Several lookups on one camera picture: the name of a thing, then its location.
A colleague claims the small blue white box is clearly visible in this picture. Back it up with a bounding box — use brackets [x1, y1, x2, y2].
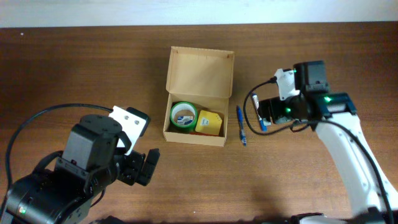
[177, 116, 194, 126]

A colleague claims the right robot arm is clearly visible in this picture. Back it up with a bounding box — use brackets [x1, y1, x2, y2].
[258, 61, 397, 223]

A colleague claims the brown cardboard box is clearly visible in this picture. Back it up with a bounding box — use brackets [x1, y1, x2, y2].
[163, 46, 234, 147]

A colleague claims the green tape roll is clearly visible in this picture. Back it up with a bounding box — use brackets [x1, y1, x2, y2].
[170, 101, 198, 133]

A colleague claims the yellow spiral notepad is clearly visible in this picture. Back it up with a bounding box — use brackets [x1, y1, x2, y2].
[195, 110, 223, 136]

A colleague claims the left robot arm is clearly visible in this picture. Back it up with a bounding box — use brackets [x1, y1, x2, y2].
[1, 106, 160, 223]

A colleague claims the blue ballpoint pen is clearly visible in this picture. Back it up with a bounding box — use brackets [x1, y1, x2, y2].
[236, 105, 247, 146]

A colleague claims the blue white marker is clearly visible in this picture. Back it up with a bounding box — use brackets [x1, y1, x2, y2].
[251, 93, 267, 132]

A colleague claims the orange grey stapler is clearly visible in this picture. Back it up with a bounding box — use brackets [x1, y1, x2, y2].
[189, 131, 213, 136]

